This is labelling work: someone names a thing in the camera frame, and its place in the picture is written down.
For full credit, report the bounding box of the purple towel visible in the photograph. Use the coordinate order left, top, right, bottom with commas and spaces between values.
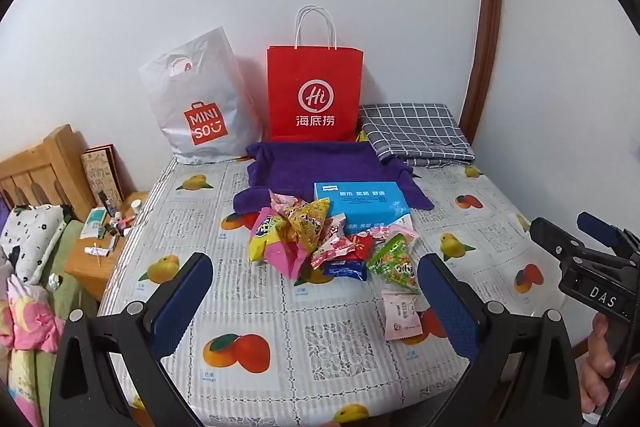
232, 141, 435, 215

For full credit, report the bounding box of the patterned cover notebook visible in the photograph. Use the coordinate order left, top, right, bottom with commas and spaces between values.
81, 144, 126, 208

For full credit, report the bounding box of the white black spotted pillow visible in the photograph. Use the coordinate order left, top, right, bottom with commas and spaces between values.
0, 203, 75, 285

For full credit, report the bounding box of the yellow triangular snack packet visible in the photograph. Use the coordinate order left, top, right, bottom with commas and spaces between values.
285, 198, 333, 253

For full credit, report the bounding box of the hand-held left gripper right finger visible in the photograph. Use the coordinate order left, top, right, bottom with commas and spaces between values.
417, 253, 585, 427

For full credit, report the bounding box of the white plastic shopping bag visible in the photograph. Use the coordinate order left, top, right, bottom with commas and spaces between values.
138, 27, 263, 165

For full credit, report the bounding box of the pink floral blanket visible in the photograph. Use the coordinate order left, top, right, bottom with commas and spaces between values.
0, 274, 66, 427

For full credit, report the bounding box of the pink yellow small snack packet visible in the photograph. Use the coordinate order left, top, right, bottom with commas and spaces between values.
269, 189, 301, 218

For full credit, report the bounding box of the teal white small box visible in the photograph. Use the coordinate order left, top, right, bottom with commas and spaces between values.
81, 207, 108, 239

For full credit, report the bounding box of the fruit printed tablecloth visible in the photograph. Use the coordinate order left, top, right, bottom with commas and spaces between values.
97, 154, 571, 427

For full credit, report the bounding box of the wooden nightstand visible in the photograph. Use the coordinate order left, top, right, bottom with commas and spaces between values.
65, 192, 151, 303

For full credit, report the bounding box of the magenta snack packet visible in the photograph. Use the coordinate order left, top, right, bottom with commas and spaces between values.
265, 237, 311, 280

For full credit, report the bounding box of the green bed sheet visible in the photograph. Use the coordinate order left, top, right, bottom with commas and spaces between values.
30, 219, 98, 408

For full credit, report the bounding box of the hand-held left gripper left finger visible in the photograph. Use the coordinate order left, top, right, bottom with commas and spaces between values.
49, 252, 215, 427

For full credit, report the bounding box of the pale pink slim snack packet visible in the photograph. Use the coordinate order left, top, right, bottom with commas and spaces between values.
370, 222, 418, 243

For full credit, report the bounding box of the brown wooden door frame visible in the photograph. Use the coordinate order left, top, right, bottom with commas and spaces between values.
460, 0, 503, 142

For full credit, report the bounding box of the pink red bean snack packet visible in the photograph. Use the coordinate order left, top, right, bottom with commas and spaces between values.
311, 229, 351, 270

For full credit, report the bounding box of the grey checked folded cloth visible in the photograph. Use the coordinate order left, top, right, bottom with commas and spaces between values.
359, 103, 476, 168

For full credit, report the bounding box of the blue tissue box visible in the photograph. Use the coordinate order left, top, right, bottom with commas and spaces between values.
313, 181, 413, 235

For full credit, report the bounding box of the green snack packet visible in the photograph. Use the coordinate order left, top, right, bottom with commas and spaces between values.
366, 233, 420, 293

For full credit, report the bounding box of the person's right hand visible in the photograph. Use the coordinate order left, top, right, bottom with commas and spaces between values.
575, 314, 626, 414

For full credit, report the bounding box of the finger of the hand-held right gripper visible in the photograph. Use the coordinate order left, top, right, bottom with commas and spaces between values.
529, 217, 601, 275
576, 212, 640, 258

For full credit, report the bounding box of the yellow blue snack packet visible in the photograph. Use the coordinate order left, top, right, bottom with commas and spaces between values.
248, 209, 281, 265

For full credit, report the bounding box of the red paper bag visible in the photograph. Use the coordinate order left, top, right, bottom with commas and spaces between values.
266, 6, 364, 142

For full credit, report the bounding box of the wooden headboard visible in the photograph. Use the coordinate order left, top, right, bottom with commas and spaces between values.
0, 124, 96, 223

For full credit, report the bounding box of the pink peach snack packet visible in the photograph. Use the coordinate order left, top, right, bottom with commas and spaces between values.
382, 289, 425, 342

